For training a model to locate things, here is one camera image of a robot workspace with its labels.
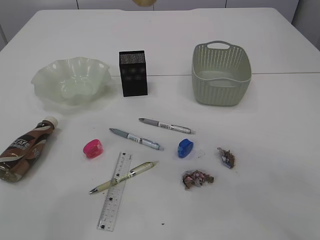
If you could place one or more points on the grey pen near basket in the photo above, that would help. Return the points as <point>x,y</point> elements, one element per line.
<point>168,126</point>

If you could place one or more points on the black square pen holder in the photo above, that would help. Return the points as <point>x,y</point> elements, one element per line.
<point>133,73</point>

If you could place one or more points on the pink pencil sharpener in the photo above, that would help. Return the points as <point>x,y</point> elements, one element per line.
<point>93,149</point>

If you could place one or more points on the pink paper piece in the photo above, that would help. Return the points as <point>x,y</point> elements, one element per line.
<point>196,178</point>

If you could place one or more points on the grey blue middle pen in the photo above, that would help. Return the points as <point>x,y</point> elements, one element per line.
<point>137,139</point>

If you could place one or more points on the blue pencil sharpener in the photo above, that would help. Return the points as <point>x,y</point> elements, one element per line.
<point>184,148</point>

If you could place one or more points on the cream coloured pen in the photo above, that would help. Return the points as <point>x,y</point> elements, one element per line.
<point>116,180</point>

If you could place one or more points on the brown Nescafe coffee bottle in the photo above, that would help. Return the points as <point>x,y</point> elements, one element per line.
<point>23,152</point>

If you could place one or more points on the grey-green plastic basket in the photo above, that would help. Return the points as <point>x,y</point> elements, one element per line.
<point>221,73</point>

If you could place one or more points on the translucent green wavy plate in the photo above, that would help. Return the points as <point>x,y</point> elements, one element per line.
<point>73,81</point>

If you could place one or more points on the sugared bread roll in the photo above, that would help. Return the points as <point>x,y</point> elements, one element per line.
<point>144,3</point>

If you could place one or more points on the transparent plastic ruler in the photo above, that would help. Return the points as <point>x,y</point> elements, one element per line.
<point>109,212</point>

